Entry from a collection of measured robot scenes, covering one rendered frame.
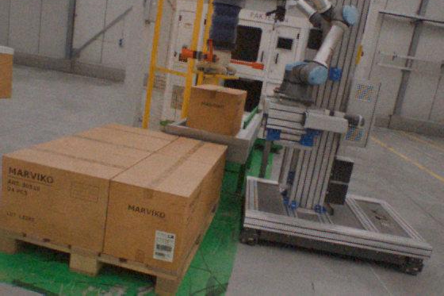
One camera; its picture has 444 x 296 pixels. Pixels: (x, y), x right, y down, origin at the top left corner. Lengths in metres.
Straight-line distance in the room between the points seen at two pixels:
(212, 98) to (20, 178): 1.55
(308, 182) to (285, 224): 0.41
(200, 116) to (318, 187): 1.11
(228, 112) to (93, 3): 10.41
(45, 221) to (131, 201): 0.50
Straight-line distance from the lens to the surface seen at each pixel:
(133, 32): 3.85
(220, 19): 2.70
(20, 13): 14.13
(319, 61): 2.28
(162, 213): 1.76
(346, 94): 2.62
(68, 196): 1.96
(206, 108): 2.94
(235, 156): 2.91
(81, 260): 2.07
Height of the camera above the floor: 1.18
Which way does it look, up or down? 11 degrees down
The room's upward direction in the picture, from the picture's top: 10 degrees clockwise
